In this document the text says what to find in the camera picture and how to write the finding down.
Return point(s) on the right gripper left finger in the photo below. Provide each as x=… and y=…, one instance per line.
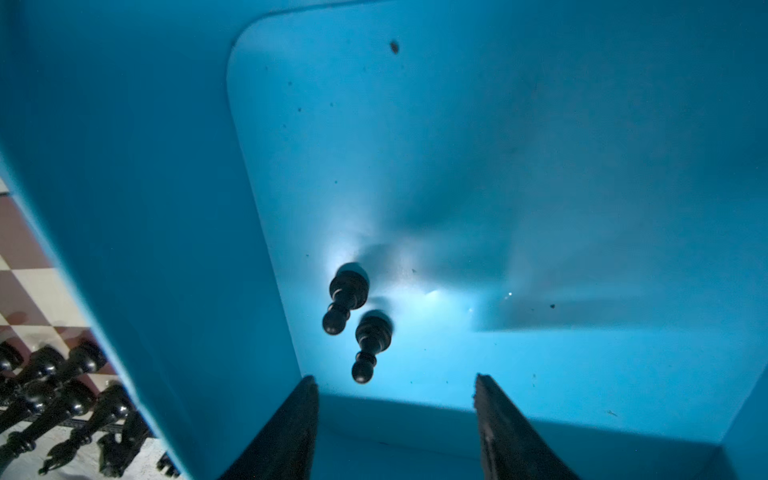
x=284, y=448

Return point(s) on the blue tray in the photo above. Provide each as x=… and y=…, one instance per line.
x=568, y=196

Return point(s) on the chess board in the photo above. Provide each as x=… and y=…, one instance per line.
x=38, y=309

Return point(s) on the black pieces on board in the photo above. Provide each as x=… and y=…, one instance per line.
x=49, y=392

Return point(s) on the black pawn lying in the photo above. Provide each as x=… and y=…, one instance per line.
x=348, y=290
x=374, y=336

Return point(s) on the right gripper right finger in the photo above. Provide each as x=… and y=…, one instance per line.
x=510, y=447

